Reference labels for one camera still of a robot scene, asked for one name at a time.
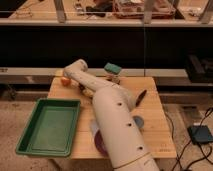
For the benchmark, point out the orange apple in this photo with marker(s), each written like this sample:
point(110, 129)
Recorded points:
point(65, 81)

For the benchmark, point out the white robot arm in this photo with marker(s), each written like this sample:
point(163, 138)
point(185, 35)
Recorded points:
point(112, 105)

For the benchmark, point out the brown bowl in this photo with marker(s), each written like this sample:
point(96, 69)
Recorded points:
point(113, 78)

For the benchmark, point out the purple bowl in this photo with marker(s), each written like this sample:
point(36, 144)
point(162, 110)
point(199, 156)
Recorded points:
point(99, 144)

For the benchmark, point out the green sponge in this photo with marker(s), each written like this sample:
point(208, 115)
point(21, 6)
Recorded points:
point(112, 68)

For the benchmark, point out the black knife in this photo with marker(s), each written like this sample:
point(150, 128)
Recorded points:
point(140, 98)

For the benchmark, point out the wooden table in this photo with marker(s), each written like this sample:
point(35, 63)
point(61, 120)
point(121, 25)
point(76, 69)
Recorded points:
point(156, 132)

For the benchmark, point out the green plastic tray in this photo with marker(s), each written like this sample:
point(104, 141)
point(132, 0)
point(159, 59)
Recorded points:
point(51, 128)

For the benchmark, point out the black power adapter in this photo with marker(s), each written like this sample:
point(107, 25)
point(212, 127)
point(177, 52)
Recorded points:
point(200, 134)

